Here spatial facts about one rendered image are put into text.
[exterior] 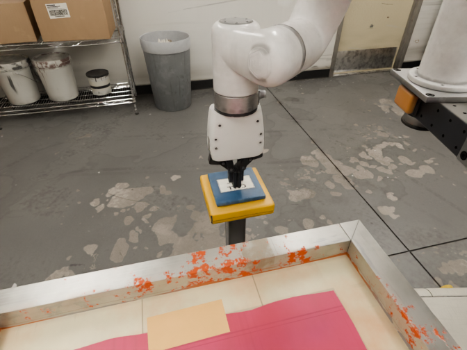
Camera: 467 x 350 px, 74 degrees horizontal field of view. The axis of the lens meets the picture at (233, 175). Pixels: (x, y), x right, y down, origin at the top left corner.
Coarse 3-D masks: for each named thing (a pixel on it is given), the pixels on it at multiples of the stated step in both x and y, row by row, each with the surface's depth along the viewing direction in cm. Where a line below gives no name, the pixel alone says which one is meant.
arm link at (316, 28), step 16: (304, 0) 44; (320, 0) 42; (336, 0) 41; (304, 16) 45; (320, 16) 44; (336, 16) 43; (304, 32) 42; (320, 32) 45; (320, 48) 45; (304, 64) 43
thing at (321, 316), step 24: (240, 312) 43; (264, 312) 43; (288, 312) 43; (312, 312) 43; (336, 312) 43; (216, 336) 40; (240, 336) 40; (264, 336) 40; (288, 336) 40; (312, 336) 40; (336, 336) 40
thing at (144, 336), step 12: (132, 336) 40; (144, 336) 40; (84, 348) 39; (96, 348) 39; (108, 348) 39; (120, 348) 39; (132, 348) 39; (144, 348) 39; (180, 348) 39; (192, 348) 39
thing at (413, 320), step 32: (352, 224) 51; (192, 256) 46; (224, 256) 46; (256, 256) 46; (288, 256) 47; (320, 256) 49; (352, 256) 49; (384, 256) 46; (32, 288) 42; (64, 288) 42; (96, 288) 42; (128, 288) 42; (160, 288) 44; (384, 288) 42; (0, 320) 40; (32, 320) 41; (416, 320) 38
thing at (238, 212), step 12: (252, 168) 70; (204, 180) 67; (204, 192) 64; (264, 192) 63; (240, 204) 61; (252, 204) 61; (264, 204) 61; (216, 216) 59; (228, 216) 60; (240, 216) 61; (252, 216) 61; (228, 228) 69; (240, 228) 69; (228, 240) 72; (240, 240) 72
